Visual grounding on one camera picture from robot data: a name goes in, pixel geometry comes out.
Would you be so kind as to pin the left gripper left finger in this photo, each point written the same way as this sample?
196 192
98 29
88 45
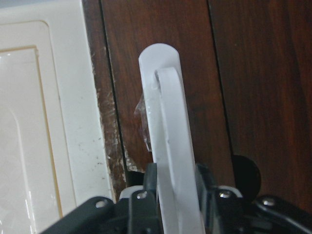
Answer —
136 214

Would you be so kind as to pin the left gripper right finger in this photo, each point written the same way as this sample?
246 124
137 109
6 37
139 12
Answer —
226 211

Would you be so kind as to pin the dark wooden drawer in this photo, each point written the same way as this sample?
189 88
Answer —
247 73

